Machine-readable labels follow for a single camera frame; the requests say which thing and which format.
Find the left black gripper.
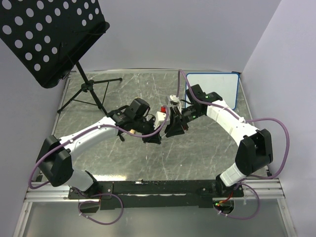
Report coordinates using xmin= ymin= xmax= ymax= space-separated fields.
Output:
xmin=133 ymin=116 xmax=162 ymax=144

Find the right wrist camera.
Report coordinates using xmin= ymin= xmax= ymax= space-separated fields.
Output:
xmin=166 ymin=95 xmax=182 ymax=112

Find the black perforated music stand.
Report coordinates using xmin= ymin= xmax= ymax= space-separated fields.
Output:
xmin=0 ymin=0 xmax=125 ymax=142

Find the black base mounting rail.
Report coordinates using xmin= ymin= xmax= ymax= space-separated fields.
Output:
xmin=68 ymin=180 xmax=244 ymax=210

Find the blue framed whiteboard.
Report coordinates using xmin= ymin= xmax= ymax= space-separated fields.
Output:
xmin=187 ymin=72 xmax=239 ymax=109

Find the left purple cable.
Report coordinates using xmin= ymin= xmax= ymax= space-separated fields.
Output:
xmin=28 ymin=105 xmax=171 ymax=225

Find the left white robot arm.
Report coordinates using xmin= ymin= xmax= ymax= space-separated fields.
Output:
xmin=36 ymin=98 xmax=168 ymax=198

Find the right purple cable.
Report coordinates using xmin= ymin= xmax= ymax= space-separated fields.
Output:
xmin=178 ymin=69 xmax=290 ymax=220

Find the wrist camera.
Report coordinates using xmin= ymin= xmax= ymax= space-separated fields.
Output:
xmin=166 ymin=95 xmax=182 ymax=112
xmin=154 ymin=106 xmax=170 ymax=129

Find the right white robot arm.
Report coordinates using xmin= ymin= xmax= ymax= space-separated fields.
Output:
xmin=165 ymin=84 xmax=273 ymax=197

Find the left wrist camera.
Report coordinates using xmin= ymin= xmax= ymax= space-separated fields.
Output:
xmin=154 ymin=106 xmax=170 ymax=129

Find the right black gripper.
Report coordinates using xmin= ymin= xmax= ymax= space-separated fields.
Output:
xmin=164 ymin=106 xmax=203 ymax=139

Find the purple cable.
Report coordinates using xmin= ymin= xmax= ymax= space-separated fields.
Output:
xmin=28 ymin=105 xmax=171 ymax=225
xmin=178 ymin=69 xmax=290 ymax=220

